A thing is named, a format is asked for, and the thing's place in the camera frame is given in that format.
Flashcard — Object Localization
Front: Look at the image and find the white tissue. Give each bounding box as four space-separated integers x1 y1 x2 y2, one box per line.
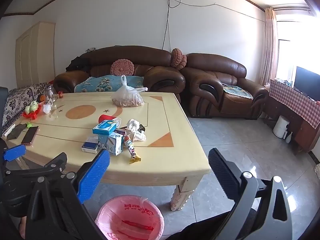
126 119 147 141

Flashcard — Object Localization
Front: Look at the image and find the cream wardrobe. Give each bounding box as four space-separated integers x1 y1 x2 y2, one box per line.
15 21 56 88

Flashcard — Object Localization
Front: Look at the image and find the brown leather sofa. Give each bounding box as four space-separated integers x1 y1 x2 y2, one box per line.
53 45 186 103

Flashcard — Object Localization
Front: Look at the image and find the pale green seat cover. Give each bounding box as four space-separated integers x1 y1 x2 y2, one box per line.
222 84 254 100

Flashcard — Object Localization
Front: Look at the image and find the pink-lined waste bin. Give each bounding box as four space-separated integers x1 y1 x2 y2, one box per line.
95 195 165 240

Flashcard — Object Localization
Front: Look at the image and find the beige curtain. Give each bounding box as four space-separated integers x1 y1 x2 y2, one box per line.
260 7 278 85

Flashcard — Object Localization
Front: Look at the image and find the red checked tablecloth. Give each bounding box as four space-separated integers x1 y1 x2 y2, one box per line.
269 79 320 128

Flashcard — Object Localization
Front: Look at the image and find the white milk carton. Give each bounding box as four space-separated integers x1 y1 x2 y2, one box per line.
97 133 124 156

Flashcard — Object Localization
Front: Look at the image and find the blue and white box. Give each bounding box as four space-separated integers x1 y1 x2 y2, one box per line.
92 119 122 135

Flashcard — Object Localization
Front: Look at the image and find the brown wooden cabinet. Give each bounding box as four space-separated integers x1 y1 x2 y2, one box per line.
264 96 320 155

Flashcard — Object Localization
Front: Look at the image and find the blue floral sofa cover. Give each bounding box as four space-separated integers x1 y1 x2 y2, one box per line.
74 74 145 93

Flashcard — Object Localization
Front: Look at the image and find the clear bag of peanuts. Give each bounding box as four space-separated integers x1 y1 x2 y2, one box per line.
111 75 148 108

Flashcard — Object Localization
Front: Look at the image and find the round pink cushion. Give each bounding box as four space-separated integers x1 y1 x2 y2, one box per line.
111 59 135 76

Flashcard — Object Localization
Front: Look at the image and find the blue card box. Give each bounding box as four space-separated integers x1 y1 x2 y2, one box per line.
81 140 100 153

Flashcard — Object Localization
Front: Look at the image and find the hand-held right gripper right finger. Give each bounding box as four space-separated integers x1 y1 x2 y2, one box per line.
208 148 293 240

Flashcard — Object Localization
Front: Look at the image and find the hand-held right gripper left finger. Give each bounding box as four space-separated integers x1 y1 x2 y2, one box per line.
26 149 110 240

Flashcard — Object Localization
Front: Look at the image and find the brown leather armchair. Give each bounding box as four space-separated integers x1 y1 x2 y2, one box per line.
180 53 269 120

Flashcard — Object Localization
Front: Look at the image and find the cream wooden coffee table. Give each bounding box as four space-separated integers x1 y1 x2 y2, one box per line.
5 92 210 212

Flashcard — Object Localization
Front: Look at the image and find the red fruit tray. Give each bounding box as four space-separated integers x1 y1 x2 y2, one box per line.
22 101 42 120

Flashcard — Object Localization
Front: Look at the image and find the black wall cable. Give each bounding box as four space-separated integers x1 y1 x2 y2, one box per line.
161 0 182 51

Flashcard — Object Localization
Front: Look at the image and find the dark cloth pouch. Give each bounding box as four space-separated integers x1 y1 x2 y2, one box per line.
6 124 27 141

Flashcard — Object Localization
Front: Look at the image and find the smartphone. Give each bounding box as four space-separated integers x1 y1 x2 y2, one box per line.
21 126 40 145

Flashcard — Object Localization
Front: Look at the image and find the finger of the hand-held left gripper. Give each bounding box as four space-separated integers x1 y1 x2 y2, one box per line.
4 152 68 180
2 144 27 162

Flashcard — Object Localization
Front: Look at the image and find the black television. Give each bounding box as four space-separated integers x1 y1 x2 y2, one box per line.
294 66 320 102

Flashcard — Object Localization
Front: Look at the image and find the snack stick wrapper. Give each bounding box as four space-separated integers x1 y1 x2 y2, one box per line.
124 135 142 165

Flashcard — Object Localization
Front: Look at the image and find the black clothing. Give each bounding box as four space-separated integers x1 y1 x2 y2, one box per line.
65 56 92 72

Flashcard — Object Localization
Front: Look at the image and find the white round appliance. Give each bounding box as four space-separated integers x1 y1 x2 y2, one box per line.
273 116 290 139

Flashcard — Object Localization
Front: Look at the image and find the glass jar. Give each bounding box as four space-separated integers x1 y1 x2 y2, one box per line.
44 85 56 104

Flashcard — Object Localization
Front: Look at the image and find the black and white patterned cover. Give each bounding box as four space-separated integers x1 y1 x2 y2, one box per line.
2 82 48 127

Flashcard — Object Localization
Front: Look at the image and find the white power strip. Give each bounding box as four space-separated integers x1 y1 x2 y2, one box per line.
2 124 16 137

